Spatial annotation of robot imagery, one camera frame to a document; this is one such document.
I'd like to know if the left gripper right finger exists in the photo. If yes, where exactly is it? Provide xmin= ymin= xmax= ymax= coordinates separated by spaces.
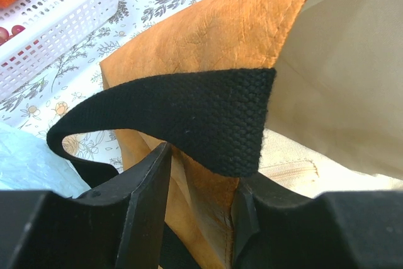
xmin=232 ymin=174 xmax=402 ymax=268

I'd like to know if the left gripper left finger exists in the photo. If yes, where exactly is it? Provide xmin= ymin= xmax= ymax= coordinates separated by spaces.
xmin=1 ymin=143 xmax=171 ymax=268

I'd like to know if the blue plastic grocery bag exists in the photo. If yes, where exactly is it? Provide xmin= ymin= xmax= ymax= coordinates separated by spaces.
xmin=0 ymin=123 xmax=90 ymax=198

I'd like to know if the yellow canvas tote bag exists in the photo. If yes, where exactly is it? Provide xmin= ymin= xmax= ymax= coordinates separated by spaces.
xmin=47 ymin=0 xmax=402 ymax=268

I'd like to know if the red grape bunch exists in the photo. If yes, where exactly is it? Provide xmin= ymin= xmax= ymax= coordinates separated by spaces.
xmin=0 ymin=25 xmax=25 ymax=45

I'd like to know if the floral table mat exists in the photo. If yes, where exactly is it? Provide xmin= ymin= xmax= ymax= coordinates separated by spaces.
xmin=0 ymin=0 xmax=227 ymax=172

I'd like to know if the white plastic basket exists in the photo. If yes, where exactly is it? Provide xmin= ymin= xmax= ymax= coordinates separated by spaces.
xmin=1 ymin=0 xmax=118 ymax=99

